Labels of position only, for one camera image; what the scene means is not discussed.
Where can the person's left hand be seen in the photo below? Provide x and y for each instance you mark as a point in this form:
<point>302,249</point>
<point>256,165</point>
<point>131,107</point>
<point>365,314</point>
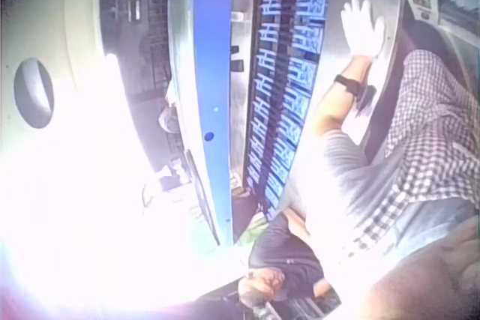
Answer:
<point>363,37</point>

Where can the person's left fingers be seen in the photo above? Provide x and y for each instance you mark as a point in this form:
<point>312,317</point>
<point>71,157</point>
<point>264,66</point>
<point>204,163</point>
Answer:
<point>356,11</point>

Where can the black wrist band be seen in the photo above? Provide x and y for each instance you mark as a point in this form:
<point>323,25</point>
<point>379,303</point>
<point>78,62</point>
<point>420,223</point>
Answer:
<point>350,85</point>

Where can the rack of blue lit trays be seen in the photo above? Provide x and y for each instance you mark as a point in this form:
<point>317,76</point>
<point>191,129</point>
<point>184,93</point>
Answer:
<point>285,91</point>

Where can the blue panel steel machine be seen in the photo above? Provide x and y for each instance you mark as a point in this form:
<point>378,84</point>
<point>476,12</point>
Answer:
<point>210,91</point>

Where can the white plastic bag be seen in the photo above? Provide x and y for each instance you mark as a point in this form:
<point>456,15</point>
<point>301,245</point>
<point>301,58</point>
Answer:
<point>168,114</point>

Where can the dark background shelf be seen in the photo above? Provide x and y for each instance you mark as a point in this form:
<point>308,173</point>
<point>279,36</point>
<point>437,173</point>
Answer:
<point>131,27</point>

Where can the round grey disc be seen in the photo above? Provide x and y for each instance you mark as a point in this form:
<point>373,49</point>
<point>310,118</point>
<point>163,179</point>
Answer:
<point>33,93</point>

